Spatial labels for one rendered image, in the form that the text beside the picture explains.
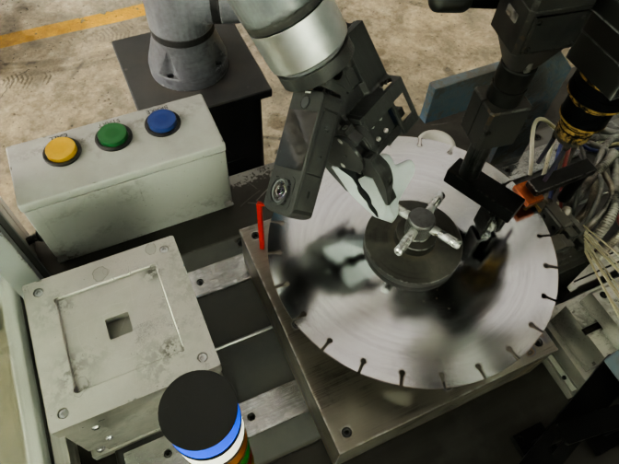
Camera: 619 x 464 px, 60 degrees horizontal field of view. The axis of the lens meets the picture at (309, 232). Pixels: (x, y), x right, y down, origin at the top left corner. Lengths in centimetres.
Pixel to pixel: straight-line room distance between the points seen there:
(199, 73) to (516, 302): 70
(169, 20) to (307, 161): 58
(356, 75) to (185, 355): 34
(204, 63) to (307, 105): 59
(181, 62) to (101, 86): 125
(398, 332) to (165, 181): 40
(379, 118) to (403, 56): 186
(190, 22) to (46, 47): 156
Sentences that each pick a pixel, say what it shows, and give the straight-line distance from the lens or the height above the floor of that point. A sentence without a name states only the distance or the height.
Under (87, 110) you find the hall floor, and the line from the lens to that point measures 220.
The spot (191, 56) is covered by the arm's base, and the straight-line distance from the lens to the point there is 104.
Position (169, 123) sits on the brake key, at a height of 91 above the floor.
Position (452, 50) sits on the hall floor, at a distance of 245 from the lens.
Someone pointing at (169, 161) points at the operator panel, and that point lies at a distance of 77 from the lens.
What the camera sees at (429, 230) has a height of 100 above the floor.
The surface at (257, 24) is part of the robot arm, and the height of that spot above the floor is 121.
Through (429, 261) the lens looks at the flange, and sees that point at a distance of 61.
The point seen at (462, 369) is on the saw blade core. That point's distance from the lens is 58.
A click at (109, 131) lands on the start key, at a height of 91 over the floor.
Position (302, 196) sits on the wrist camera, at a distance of 47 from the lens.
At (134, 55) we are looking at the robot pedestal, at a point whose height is 75.
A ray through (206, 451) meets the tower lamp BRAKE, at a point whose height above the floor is 115.
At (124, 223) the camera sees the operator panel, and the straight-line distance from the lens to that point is 85.
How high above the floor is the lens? 147
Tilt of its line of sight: 58 degrees down
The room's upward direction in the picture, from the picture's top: 4 degrees clockwise
